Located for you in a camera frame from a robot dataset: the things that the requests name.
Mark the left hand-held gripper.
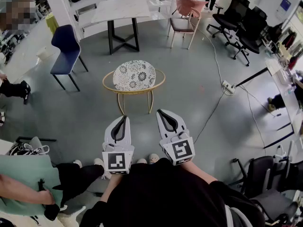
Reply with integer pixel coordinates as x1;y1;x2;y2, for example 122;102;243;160
102;115;135;175

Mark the white power strip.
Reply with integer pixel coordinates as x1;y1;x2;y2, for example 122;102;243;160
222;79;237;96

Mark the person's right beige shoe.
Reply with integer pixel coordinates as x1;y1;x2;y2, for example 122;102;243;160
148;153;160;165

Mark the blue wall poster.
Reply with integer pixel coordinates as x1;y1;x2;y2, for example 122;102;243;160
276;0;292;19

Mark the white desk with black legs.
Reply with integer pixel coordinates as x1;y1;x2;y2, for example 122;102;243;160
236;58;303;150

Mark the clothes rack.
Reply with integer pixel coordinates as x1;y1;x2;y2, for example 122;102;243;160
274;25;303;59

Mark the floral round seat cushion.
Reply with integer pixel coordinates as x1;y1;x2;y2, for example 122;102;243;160
112;60;156;91

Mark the person's black shirt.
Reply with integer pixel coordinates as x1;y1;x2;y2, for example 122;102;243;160
79;157;266;227

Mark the person's left forearm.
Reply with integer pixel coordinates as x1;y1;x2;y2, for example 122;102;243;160
101;173;124;198

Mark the pink armchair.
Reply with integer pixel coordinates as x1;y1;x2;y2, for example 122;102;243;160
167;0;209;50

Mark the person's right forearm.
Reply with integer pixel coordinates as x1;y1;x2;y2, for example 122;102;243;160
182;161;218;184

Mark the black cable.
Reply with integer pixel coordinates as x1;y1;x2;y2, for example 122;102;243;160
193;90;227;144

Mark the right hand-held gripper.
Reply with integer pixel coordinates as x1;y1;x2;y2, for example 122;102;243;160
156;109;196;166

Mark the gold wire round chair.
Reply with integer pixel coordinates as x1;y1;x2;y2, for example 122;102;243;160
102;68;166;116

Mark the blue upholstered chair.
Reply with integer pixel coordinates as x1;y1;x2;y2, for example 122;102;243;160
50;24;89;92

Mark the grey shoulder strap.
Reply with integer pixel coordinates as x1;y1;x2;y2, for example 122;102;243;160
224;204;254;227

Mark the black frame chair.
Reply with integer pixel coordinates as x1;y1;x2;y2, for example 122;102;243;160
91;0;152;55

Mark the white cable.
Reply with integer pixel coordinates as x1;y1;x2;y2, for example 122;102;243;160
235;85;267;150
196;26;225;85

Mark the yellow-green stool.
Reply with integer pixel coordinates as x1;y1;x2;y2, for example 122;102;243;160
45;14;59;35

